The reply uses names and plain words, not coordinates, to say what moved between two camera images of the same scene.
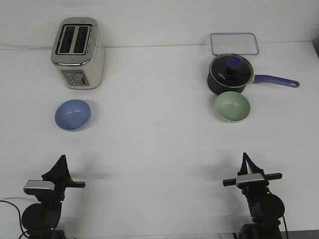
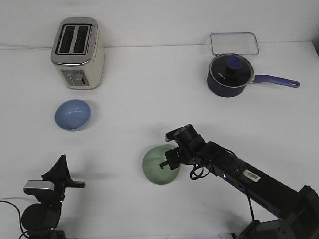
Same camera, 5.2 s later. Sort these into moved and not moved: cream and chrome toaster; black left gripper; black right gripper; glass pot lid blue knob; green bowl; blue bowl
Moved: green bowl; black right gripper
Not moved: blue bowl; glass pot lid blue knob; cream and chrome toaster; black left gripper
